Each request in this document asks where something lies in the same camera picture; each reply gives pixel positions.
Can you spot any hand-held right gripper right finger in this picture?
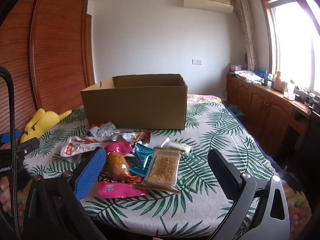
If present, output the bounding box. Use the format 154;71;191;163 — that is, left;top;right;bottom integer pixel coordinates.
207;149;292;240

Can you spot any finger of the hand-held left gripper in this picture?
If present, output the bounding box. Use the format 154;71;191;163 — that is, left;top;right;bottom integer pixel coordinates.
0;129;22;144
15;138;40;155

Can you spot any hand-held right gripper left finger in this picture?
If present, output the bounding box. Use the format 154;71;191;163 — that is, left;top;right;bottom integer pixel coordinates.
22;146;108;240

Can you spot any white packet with red label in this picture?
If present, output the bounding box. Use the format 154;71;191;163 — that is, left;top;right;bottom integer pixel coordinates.
61;136;100;164

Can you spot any clear packet with orange snack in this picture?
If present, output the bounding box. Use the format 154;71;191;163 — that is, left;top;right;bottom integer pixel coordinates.
87;121;118;138

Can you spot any small white snack packet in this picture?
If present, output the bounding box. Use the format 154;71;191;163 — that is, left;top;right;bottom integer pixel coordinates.
160;138;192;157

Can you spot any teal snack packet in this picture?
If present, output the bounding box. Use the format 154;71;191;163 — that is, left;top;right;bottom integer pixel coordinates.
129;142;155;177

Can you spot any silver foil snack packet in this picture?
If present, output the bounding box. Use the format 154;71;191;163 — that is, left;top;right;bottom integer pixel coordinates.
75;131;152;147

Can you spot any clear brown grain bar packet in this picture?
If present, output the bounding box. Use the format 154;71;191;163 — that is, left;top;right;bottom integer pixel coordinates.
135;146;181;194

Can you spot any brown cardboard box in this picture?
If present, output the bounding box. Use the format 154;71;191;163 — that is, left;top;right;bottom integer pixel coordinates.
80;74;188;130

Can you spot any person's left hand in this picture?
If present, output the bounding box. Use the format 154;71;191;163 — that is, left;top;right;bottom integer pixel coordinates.
0;177;12;212

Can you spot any yellow plush toy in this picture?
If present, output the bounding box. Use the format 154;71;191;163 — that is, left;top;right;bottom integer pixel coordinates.
20;109;73;144

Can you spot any green leaf print cloth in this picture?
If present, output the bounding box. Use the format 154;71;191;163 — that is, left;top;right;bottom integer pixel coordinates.
24;97;275;238

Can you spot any long wooden cabinet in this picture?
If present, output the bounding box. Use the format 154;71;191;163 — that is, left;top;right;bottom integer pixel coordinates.
226;72;320;165

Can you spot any floral bedsheet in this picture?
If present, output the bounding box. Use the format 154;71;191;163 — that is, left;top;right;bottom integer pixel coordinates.
186;94;313;233

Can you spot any wooden slatted wardrobe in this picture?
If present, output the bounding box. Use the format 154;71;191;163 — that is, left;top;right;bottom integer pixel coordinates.
0;0;96;135

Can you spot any folded printed cloth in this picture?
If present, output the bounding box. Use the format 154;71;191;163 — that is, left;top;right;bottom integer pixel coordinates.
235;70;263;83

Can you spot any pink kettle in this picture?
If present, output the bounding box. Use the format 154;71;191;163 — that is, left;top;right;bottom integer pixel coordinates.
274;71;283;90

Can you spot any green capped bottle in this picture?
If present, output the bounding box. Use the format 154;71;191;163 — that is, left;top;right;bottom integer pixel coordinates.
287;80;296;98

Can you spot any patterned beige curtain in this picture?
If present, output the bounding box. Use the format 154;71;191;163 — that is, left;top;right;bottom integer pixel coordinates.
234;0;258;72

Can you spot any wooden framed window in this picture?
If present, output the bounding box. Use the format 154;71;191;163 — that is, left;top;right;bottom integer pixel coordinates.
257;0;320;98

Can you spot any black cable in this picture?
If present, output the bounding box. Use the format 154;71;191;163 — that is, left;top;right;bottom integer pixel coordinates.
0;66;22;240

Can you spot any wall air conditioner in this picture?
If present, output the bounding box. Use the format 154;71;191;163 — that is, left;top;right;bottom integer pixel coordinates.
184;0;234;14

